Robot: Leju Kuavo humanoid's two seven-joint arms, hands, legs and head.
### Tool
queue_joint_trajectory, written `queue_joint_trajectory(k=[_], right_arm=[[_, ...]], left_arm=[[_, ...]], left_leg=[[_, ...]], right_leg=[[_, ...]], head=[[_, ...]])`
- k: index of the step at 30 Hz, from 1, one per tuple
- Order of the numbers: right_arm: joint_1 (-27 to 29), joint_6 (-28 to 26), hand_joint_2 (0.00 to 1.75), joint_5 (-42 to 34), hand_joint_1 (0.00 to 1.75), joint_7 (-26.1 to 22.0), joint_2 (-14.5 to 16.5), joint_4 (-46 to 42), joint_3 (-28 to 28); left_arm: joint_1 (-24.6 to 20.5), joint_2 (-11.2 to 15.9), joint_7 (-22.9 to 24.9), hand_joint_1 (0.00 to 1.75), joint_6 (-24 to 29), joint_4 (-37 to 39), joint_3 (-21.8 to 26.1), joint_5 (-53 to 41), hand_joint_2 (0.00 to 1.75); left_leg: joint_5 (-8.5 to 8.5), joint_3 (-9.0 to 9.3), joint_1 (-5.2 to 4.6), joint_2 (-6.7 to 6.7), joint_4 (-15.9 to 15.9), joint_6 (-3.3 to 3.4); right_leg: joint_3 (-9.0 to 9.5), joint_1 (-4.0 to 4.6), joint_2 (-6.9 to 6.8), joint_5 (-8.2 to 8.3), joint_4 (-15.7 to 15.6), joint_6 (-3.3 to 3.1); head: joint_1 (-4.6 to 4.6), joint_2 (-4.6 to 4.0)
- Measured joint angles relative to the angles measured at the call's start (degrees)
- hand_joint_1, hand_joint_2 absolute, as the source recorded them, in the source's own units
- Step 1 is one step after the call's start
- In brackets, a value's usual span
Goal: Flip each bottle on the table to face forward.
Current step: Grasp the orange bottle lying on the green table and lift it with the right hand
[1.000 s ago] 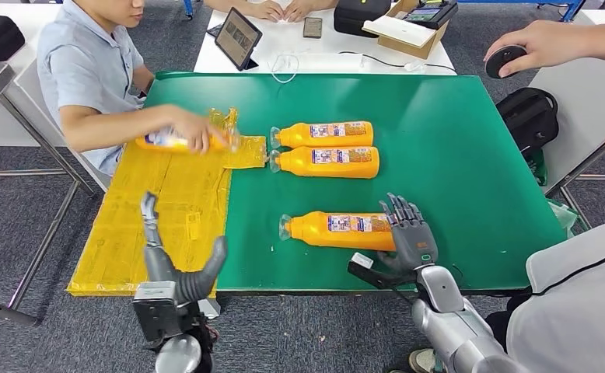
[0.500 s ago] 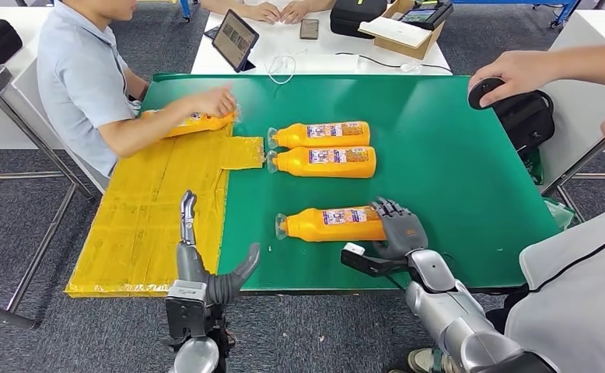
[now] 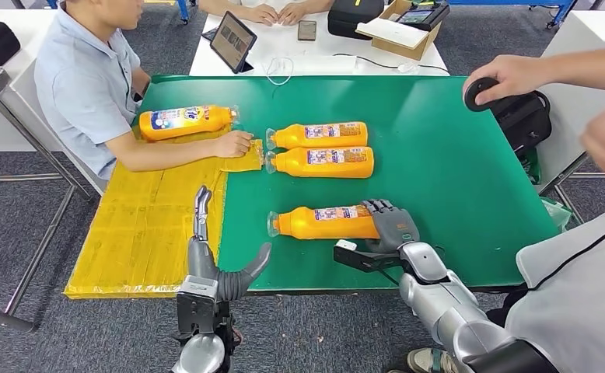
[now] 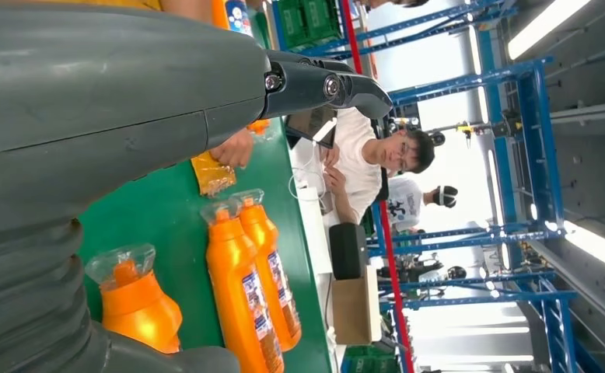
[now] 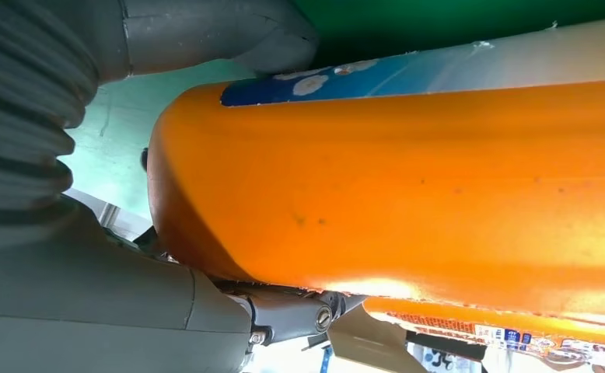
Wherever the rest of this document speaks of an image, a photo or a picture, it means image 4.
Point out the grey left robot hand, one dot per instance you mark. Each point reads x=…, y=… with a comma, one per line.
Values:
x=101, y=103

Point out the black tablet on stand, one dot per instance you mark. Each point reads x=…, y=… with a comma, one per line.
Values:
x=307, y=126

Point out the green table mat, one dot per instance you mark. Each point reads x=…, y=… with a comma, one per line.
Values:
x=179, y=216

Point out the green plastic crate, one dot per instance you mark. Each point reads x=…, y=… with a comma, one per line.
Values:
x=289, y=23
x=323, y=20
x=369, y=360

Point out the black zip case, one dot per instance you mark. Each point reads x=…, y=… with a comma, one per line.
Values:
x=348, y=252

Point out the brown cardboard box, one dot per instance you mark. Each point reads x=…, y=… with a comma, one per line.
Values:
x=354, y=314

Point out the red pole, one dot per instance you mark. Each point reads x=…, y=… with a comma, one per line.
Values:
x=396, y=288

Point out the blue metal shelving rack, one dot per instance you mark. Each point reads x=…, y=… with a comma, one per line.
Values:
x=539, y=154

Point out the ceiling light strip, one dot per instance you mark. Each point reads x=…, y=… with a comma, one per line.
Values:
x=544, y=26
x=601, y=249

